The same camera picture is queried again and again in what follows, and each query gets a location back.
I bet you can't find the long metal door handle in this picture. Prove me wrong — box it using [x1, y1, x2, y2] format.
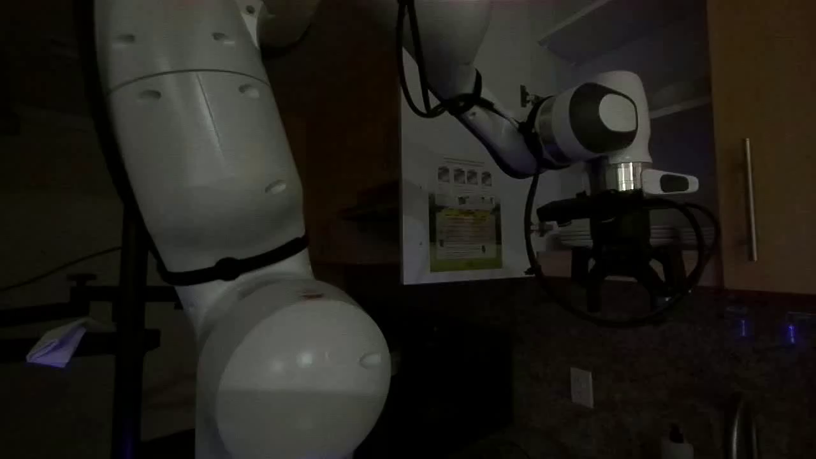
[741, 136, 760, 265]

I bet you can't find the black camera stand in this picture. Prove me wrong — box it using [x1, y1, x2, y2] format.
[0, 189, 185, 459]

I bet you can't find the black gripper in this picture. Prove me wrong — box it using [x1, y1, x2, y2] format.
[570, 191, 689, 316]

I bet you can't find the curved metal faucet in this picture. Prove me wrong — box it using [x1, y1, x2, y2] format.
[727, 395, 760, 459]

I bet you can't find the wall cabinet with shelves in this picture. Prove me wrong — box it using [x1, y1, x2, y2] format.
[544, 0, 712, 296]

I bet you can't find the black velcro strap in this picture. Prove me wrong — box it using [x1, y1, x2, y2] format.
[156, 235, 310, 288]

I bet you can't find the white wall outlet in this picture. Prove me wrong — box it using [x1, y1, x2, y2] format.
[569, 365, 596, 407]

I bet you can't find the white paper sheet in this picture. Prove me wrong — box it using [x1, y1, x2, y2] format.
[24, 318, 90, 369]

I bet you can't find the yellow green sticker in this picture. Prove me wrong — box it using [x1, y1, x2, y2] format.
[429, 191, 504, 276]

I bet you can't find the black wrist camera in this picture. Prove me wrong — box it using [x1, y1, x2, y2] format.
[532, 196, 596, 230]

